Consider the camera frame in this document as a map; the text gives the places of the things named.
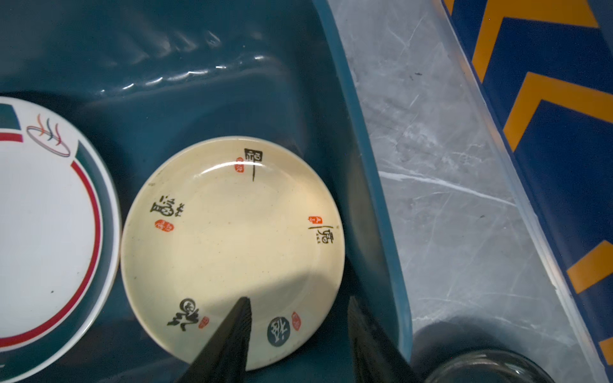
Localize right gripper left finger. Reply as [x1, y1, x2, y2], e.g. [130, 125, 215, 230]
[177, 297, 252, 383]

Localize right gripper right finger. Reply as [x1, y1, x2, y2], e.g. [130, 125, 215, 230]
[347, 296, 421, 382]

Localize cream calligraphy plate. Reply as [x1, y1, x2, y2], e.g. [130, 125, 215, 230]
[120, 137, 346, 370]

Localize green striped rim plate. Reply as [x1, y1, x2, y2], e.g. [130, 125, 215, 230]
[1, 97, 121, 382]

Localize teal plastic bin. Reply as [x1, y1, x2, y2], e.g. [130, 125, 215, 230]
[1, 1, 413, 382]

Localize glass jar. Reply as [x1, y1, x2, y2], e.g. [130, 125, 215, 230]
[425, 349, 554, 383]

